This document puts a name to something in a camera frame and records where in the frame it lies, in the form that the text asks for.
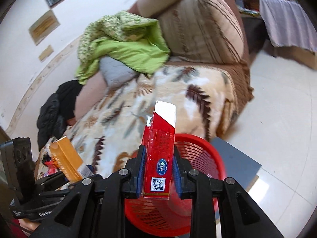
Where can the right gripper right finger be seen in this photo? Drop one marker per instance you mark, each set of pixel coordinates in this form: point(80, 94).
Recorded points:
point(239, 214)

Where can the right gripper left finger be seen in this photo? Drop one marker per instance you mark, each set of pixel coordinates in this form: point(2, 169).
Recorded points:
point(94, 207)

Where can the orange carton box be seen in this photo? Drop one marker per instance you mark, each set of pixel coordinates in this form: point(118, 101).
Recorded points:
point(69, 161)

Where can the red white carton box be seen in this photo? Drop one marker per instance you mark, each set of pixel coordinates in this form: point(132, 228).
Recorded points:
point(158, 139)

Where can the grey stool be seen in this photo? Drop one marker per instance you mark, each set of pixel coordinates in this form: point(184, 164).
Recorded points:
point(237, 164)

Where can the red plastic basket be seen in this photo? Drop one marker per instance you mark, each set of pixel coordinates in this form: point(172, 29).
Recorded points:
point(172, 217)

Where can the black jacket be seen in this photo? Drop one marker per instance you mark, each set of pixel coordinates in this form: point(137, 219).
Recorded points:
point(57, 113)

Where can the leaf pattern fleece blanket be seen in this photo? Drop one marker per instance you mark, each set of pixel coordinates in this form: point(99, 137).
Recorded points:
point(111, 132)

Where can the grey quilted pillow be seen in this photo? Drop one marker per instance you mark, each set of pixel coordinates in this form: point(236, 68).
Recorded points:
point(115, 73)

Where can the green quilt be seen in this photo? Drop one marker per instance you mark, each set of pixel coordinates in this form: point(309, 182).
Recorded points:
point(131, 39)

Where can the striped beige sofa cushion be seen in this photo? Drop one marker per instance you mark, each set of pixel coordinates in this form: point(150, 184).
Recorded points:
point(205, 31)

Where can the table with lilac cloth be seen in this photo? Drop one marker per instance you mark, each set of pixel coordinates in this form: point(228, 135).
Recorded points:
point(290, 31)

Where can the large wall plate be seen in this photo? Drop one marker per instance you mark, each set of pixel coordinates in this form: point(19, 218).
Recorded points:
point(47, 23)

